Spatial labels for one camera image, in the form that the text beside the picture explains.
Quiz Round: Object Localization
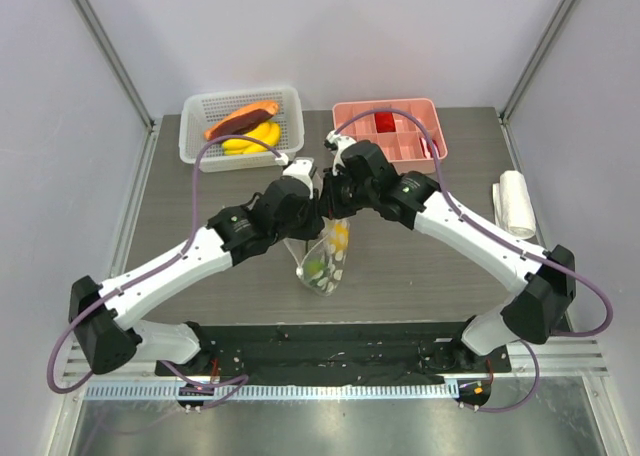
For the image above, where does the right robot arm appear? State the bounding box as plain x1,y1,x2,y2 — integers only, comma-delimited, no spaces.
320,136,576,371

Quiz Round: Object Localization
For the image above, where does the fake steak slice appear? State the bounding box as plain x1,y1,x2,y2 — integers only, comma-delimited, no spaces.
204,100,280,141

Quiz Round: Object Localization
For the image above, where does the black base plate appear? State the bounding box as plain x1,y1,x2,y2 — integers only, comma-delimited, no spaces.
180,322,511,387

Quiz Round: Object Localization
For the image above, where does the rolled white towel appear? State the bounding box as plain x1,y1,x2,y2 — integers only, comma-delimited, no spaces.
492,170,536,240

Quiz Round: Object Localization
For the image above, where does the white perforated plastic basket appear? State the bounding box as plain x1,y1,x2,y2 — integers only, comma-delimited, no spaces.
178,86,306,174

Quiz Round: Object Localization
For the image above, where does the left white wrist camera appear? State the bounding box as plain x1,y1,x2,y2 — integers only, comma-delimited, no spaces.
275,153,317,194

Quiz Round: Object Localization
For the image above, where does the fake green leaf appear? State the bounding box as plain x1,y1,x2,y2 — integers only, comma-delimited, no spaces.
303,259,327,281

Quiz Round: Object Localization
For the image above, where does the white slotted cable duct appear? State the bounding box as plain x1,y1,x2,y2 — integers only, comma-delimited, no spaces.
84,380,459,402

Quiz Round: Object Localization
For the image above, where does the clear zip top bag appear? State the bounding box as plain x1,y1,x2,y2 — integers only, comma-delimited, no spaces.
284,218,350,297

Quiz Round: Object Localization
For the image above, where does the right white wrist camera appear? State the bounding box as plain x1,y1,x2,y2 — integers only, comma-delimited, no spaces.
324,130,356,176

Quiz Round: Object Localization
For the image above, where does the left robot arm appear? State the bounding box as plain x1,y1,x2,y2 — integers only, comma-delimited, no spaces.
69,175,323,375

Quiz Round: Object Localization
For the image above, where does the pink divided organizer tray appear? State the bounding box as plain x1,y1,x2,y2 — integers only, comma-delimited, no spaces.
332,98,448,173

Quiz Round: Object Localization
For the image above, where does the fake yellow banana bunch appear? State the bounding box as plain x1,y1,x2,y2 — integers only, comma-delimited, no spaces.
222,121,281,155

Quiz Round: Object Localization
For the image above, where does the red white striped item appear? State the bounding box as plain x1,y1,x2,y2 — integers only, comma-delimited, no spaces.
419,137,440,159

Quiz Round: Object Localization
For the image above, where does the fake yellow lemon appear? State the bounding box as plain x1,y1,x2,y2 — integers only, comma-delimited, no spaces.
329,220,349,252

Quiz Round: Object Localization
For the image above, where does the red item upper compartment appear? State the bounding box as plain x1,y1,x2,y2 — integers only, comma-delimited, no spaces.
374,112,396,133

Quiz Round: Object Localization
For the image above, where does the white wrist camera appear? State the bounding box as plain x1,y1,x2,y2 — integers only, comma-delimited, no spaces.
275,153,317,194
324,130,356,176

